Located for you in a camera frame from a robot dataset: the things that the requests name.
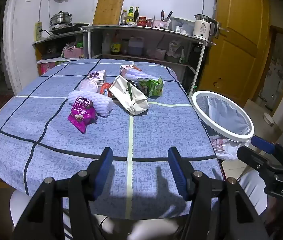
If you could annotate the clear plastic cup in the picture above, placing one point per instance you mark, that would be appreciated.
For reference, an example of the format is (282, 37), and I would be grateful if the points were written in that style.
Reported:
(87, 86)

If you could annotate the pink plastic container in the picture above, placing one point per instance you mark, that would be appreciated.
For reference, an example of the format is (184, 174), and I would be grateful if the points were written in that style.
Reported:
(161, 53)

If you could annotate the tall clear plastic bottle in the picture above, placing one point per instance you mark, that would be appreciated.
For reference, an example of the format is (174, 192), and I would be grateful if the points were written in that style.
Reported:
(106, 45)

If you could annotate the white paper bag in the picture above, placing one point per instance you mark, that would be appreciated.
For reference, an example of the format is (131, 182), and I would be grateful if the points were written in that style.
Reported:
(129, 97)

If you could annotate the blue checked tablecloth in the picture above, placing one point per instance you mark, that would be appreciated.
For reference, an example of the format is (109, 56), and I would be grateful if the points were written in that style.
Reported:
(156, 130)

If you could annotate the dark liquid plastic jug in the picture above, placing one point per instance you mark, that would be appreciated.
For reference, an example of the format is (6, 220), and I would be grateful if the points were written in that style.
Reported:
(136, 47)

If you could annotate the red and white carton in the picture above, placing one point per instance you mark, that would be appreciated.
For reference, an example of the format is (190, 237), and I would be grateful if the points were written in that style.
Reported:
(125, 68)

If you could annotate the small clear bottle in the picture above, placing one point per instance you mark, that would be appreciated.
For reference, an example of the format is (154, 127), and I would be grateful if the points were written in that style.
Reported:
(124, 18)

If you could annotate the yellow label sauce bottle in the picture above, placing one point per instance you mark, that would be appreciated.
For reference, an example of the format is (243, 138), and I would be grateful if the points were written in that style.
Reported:
(115, 46)

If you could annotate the dark glass sauce bottle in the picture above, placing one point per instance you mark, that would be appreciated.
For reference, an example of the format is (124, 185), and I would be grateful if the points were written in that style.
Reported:
(136, 15)

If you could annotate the wooden cutting board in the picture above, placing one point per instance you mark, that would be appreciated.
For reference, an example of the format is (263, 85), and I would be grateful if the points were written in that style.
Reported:
(109, 10)

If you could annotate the white floor bowl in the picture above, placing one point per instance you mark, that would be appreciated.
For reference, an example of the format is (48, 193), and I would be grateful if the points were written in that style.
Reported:
(269, 119)

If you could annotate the green glass sauce bottle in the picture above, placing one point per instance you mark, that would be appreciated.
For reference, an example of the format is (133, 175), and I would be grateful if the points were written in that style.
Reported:
(130, 15)

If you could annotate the purple carton box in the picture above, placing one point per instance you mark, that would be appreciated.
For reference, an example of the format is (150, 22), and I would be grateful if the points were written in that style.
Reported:
(99, 75)

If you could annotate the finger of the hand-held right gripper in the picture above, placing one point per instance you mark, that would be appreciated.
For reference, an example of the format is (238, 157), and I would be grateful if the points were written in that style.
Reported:
(252, 158)
(262, 143)

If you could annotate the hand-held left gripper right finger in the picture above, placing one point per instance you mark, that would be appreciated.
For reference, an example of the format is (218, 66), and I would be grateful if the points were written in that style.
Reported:
(177, 172)

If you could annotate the pink plastic basket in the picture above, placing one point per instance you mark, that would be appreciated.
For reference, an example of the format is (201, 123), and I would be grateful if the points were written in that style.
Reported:
(73, 53)

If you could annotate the pink knife holder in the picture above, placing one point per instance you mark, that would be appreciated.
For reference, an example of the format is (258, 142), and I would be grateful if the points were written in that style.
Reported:
(159, 24)

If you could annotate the orange wrapper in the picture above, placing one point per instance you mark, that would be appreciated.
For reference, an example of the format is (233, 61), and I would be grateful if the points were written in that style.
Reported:
(104, 88)

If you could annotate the white electric kettle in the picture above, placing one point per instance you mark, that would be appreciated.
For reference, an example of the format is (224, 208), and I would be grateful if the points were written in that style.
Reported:
(201, 28)

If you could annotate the black induction cooker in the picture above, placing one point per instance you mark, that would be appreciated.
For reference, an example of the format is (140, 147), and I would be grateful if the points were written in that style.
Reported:
(65, 28)

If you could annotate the purple snack packet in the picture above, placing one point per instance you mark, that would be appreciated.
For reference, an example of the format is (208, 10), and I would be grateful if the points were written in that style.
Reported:
(81, 115)

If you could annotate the green snack packet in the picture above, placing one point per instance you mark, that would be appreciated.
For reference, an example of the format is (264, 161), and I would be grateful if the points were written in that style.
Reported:
(154, 87)

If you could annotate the yellow wooden door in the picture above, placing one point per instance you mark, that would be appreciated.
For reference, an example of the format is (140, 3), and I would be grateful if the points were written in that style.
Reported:
(239, 42)

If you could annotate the small glass jar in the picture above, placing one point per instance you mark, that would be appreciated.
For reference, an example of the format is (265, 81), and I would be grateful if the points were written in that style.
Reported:
(150, 23)

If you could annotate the yellow power strip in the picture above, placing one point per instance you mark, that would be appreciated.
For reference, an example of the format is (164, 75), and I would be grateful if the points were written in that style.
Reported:
(39, 31)

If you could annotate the red sauce jar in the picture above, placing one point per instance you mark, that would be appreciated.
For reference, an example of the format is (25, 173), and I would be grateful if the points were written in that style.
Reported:
(142, 21)

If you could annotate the clear plastic storage box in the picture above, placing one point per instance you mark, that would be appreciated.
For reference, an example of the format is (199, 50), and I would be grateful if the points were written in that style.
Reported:
(185, 25)

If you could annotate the metal kitchen shelf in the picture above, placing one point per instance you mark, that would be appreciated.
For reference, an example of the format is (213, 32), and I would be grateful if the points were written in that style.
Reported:
(144, 29)

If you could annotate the steel steamer pot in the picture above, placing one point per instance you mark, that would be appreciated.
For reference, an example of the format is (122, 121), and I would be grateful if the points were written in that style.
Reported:
(61, 18)

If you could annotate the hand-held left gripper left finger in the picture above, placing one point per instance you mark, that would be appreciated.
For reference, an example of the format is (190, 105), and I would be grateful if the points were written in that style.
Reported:
(104, 170)

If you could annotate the dark jar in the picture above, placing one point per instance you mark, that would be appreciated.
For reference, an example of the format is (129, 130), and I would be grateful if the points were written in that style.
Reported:
(124, 46)

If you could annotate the small white cup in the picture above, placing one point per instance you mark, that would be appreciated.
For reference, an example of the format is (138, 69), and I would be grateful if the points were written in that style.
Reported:
(178, 29)

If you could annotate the pink printed box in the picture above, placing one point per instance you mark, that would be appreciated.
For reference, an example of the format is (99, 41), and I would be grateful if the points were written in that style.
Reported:
(47, 68)

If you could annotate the wooden side shelf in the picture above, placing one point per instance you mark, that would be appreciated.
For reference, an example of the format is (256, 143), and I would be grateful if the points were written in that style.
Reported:
(56, 36)

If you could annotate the white plastic bags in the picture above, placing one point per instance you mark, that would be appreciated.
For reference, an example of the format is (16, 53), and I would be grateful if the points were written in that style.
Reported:
(175, 51)

